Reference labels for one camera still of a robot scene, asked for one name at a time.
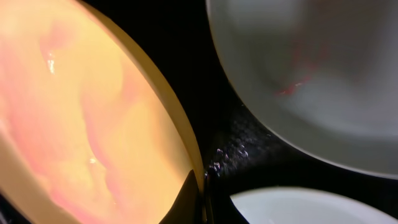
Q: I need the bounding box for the round black tray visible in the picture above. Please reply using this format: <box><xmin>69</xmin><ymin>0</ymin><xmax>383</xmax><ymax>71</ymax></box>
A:
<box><xmin>0</xmin><ymin>0</ymin><xmax>398</xmax><ymax>224</ymax></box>

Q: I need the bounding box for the yellow plate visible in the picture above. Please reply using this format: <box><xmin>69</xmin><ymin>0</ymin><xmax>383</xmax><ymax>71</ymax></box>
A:
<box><xmin>1</xmin><ymin>1</ymin><xmax>204</xmax><ymax>224</ymax></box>

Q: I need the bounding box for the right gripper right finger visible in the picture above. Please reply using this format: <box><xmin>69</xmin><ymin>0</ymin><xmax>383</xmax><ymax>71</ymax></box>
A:
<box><xmin>205</xmin><ymin>174</ymin><xmax>248</xmax><ymax>224</ymax></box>

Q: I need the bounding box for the mint plate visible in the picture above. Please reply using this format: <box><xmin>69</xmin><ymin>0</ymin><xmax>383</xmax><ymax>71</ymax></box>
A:
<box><xmin>206</xmin><ymin>0</ymin><xmax>397</xmax><ymax>179</ymax></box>
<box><xmin>231</xmin><ymin>187</ymin><xmax>397</xmax><ymax>224</ymax></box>

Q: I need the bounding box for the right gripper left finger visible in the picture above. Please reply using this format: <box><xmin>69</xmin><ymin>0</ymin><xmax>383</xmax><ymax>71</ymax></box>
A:
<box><xmin>160</xmin><ymin>170</ymin><xmax>203</xmax><ymax>224</ymax></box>

